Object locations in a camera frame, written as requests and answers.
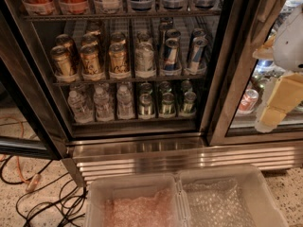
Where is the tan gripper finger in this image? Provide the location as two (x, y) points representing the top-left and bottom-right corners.
(255, 72), (303, 133)
(253, 36), (276, 61)

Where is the green can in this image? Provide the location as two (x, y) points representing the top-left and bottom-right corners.
(138, 94), (155, 119)
(139, 82), (152, 95)
(180, 92), (196, 115)
(158, 81), (171, 94)
(160, 93), (175, 118)
(181, 79), (192, 93)

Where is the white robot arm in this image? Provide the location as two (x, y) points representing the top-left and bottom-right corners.
(253, 4), (303, 132)

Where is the fridge glass door right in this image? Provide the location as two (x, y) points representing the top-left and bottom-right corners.
(206, 0), (303, 146)

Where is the red can behind glass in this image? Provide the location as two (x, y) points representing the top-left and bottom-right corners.
(238, 89), (258, 114)

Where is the red bull can right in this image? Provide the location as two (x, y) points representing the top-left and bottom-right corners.
(187, 37), (208, 75)

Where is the red bull can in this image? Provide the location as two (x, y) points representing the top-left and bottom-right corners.
(187, 37), (208, 75)
(160, 39), (181, 76)

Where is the red bull can left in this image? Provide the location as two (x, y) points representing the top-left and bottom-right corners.
(160, 39), (181, 76)

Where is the silver can front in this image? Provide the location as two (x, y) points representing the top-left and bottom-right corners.
(135, 42), (155, 79)

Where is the gold can front right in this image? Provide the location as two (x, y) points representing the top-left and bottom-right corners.
(109, 43), (131, 79)

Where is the gold can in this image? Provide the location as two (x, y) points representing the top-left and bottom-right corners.
(50, 45), (77, 82)
(109, 43), (131, 79)
(80, 44), (105, 81)
(55, 34), (80, 64)
(110, 32), (126, 45)
(81, 33), (99, 47)

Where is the gold can back right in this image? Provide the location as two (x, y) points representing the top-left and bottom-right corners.
(110, 32), (126, 45)

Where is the gold can back middle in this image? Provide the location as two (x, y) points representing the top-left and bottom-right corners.
(81, 33), (99, 47)

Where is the gold can front middle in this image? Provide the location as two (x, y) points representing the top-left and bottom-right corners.
(80, 44), (105, 81)

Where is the gold can back left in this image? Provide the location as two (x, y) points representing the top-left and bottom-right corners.
(55, 34), (80, 64)

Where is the gold can front left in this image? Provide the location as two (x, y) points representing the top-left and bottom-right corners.
(50, 45), (77, 82)

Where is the open fridge door left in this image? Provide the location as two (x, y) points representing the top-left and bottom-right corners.
(0, 58), (66, 160)

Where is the right plastic bin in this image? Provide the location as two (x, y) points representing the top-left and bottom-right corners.
(177, 165), (289, 227)

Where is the plastic bin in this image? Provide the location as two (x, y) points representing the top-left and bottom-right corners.
(177, 165), (289, 227)
(84, 174), (183, 227)

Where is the water bottle right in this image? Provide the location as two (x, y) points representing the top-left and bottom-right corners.
(116, 85), (134, 119)

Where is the water bottle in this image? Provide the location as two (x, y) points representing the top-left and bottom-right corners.
(67, 90), (93, 124)
(94, 87), (114, 122)
(116, 85), (134, 119)

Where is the water bottle middle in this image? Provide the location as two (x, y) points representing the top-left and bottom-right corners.
(94, 87), (114, 122)

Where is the left plastic bin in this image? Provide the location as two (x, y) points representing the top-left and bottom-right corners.
(84, 174), (183, 227)

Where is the water bottle left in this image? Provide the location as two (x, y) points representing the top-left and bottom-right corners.
(67, 90), (93, 124)

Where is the black cable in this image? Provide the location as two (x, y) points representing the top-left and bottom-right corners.
(0, 154), (88, 227)

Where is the orange extension cable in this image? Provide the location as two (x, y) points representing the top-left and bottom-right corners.
(0, 116), (42, 193)

